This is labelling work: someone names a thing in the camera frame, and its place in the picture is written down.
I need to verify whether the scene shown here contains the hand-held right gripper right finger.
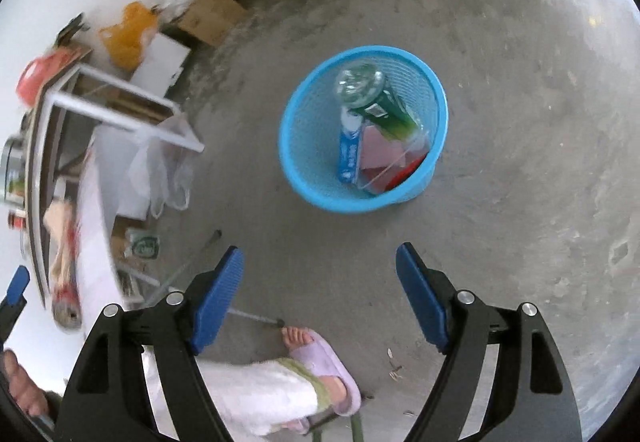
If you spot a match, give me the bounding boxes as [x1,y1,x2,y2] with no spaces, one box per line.
[395,242,583,442]

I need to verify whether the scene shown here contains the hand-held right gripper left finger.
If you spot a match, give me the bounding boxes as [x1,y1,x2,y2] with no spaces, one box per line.
[55,245,246,442]

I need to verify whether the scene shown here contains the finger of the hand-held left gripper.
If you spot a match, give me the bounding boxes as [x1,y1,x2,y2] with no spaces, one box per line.
[0,265,31,340]

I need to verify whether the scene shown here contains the clear plastic bag pink print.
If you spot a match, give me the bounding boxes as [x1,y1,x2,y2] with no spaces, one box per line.
[355,125,432,197]

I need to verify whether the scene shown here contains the blue white toothpaste box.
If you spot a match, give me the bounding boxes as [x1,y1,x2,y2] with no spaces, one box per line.
[337,107,368,185]

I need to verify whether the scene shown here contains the blue mesh wastebasket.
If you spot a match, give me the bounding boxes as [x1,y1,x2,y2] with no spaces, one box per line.
[278,46,449,214]

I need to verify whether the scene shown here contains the green plastic bottle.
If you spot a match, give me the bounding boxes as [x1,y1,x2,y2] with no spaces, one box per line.
[334,62,423,140]

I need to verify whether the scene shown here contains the person's left hand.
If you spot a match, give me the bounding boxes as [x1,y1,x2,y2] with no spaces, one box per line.
[0,349,51,423]

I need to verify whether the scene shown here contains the grey metal rod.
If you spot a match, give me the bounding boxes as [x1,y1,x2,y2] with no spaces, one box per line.
[162,228,223,295]
[227,306,287,328]

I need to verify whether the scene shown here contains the person's foot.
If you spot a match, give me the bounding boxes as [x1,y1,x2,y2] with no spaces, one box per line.
[281,326,351,410]

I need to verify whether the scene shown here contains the green white packet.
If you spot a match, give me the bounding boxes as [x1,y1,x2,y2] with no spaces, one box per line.
[124,228,161,262]

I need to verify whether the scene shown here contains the white fluffy trousers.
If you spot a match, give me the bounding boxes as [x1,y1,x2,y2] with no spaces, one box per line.
[140,347,321,438]

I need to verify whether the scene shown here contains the purple slipper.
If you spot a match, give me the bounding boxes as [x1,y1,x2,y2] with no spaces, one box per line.
[280,329,362,433]

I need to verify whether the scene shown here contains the steel pot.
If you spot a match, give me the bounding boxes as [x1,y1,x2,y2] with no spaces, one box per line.
[0,135,28,203]

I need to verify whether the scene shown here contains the white translucent plastic bag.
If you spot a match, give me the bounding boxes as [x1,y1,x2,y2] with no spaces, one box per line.
[129,115,197,219]

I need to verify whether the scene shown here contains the white side table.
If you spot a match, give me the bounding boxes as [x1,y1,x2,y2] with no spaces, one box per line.
[22,62,206,310]

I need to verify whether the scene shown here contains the red-orange plastic bag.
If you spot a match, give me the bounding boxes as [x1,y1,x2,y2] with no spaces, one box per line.
[16,53,68,104]

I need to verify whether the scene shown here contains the white board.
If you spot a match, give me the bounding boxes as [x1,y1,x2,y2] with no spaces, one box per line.
[131,31,192,96]

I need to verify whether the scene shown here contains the yellow plastic bag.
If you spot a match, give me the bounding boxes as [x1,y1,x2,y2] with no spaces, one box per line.
[99,1,160,72]

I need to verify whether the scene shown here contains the cardboard box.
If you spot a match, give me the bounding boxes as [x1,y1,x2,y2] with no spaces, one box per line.
[176,0,249,47]

